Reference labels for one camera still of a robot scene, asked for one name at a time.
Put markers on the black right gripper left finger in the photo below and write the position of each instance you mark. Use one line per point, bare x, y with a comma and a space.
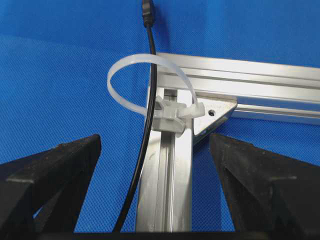
45, 192

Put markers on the aluminium corner bracket right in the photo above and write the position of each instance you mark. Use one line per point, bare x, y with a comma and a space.
218, 108

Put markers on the white plastic cable clip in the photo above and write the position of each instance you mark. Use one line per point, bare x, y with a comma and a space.
166, 116

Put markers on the blue mesh table mat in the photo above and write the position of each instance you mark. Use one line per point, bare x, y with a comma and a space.
55, 56

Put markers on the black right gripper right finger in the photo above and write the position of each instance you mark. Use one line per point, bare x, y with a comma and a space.
266, 191

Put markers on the aluminium extrusion frame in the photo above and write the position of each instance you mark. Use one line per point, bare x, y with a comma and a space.
263, 91

